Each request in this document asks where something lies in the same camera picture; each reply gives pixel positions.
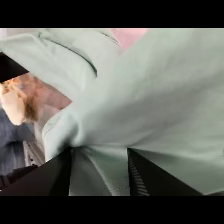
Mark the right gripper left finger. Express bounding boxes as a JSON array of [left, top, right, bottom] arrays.
[[0, 147, 73, 197]]

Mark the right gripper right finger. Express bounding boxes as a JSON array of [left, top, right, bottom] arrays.
[[127, 147, 205, 197]]

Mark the pale green shirt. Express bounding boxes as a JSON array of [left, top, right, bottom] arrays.
[[0, 28, 224, 197]]

